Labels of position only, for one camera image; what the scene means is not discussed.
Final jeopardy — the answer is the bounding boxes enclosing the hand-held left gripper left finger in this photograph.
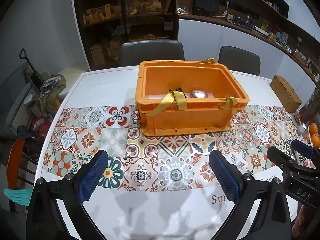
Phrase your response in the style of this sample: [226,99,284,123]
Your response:
[26,149,109,240]

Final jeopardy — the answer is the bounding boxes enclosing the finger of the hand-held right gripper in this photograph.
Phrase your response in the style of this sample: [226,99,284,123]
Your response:
[266,146,304,178]
[291,139,320,159]

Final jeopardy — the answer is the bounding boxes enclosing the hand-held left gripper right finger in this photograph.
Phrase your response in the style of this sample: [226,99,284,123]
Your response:
[209,150,292,240]

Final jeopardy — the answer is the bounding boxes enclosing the orange plastic crate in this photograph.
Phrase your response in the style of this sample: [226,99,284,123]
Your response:
[135,58,250,138]

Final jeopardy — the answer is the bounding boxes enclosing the silver computer mouse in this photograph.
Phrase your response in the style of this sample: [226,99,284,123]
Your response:
[190,89,208,98]

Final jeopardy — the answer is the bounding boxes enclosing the person's right hand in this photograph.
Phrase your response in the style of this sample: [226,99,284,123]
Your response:
[291,204,307,234]

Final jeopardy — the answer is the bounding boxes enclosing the patterned tile table runner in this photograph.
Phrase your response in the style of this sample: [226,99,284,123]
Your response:
[42,104,315,192]

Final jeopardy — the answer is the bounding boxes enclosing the woven brown box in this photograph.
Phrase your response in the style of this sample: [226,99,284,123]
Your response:
[269,74,302,113]

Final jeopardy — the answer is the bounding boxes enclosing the teal cloth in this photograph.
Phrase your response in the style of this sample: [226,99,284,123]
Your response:
[4,189,32,205]

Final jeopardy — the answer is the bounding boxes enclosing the orange wooden chair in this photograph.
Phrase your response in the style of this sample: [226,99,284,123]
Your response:
[7,139,27,190]

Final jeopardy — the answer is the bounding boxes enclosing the patterned cloth bag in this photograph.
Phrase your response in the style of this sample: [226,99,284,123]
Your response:
[39,75,67,115]

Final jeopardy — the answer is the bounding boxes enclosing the cream white container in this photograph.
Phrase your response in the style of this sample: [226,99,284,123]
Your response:
[59,64,89,98]

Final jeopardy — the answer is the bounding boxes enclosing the narrow grey dining chair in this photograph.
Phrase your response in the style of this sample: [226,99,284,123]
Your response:
[219,46,261,76]

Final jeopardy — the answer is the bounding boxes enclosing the grey sofa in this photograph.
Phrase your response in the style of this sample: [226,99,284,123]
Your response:
[0,65,33,138]

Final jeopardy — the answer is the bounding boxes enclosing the black shovel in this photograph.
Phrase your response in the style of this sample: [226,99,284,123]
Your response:
[19,49,43,88]

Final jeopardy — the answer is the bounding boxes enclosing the wide grey dining chair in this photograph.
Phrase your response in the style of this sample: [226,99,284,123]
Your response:
[120,40,185,67]

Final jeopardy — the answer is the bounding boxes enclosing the dark wooden shelf cabinet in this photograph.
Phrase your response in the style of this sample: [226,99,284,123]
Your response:
[71,0,180,72]

